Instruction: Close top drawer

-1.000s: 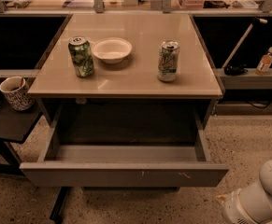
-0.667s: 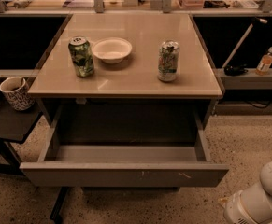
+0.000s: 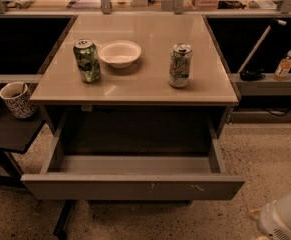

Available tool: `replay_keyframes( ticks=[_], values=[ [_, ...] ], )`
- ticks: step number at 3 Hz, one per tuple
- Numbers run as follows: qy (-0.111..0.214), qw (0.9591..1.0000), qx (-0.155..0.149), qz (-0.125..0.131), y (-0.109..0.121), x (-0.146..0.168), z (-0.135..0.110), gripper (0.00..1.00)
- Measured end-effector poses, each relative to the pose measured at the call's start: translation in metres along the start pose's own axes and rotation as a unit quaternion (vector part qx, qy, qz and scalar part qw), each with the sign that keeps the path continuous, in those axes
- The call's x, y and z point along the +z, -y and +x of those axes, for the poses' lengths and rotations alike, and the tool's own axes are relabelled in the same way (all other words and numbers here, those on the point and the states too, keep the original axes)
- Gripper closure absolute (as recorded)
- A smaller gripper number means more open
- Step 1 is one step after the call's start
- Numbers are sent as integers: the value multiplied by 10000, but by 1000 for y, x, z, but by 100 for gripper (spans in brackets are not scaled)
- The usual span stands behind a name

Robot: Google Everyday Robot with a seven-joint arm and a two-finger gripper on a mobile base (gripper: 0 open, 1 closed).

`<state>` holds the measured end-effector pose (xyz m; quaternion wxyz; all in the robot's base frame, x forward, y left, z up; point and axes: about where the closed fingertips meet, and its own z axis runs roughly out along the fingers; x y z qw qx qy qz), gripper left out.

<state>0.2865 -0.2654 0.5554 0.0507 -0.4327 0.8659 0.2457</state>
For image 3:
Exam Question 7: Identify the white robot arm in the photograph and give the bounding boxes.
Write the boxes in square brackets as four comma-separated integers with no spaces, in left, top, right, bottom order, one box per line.
[249,191,291,240]

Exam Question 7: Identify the grey drawer cabinet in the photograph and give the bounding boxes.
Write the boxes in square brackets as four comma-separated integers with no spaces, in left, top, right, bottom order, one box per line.
[38,103,234,208]

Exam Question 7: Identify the grey open top drawer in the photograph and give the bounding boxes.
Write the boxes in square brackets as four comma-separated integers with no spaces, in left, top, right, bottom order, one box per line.
[20,112,245,202]

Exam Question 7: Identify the white green soda can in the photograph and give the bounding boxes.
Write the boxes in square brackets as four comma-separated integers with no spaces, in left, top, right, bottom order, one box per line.
[168,43,192,88]

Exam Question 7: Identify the white paper bowl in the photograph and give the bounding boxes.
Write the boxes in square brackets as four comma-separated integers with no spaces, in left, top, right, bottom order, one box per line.
[98,40,142,69]

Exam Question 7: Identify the black object on ledge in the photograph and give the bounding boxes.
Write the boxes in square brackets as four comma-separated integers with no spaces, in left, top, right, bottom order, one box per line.
[240,70,265,81]

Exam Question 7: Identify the patterned black white mug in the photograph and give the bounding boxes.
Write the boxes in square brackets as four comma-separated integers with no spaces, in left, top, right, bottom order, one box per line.
[0,82,37,119]

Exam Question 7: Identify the dark side table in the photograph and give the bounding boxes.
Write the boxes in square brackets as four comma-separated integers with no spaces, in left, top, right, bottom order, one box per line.
[0,103,76,240]

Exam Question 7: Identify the orange drink bottle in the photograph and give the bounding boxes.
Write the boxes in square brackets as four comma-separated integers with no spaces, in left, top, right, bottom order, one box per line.
[273,50,291,80]

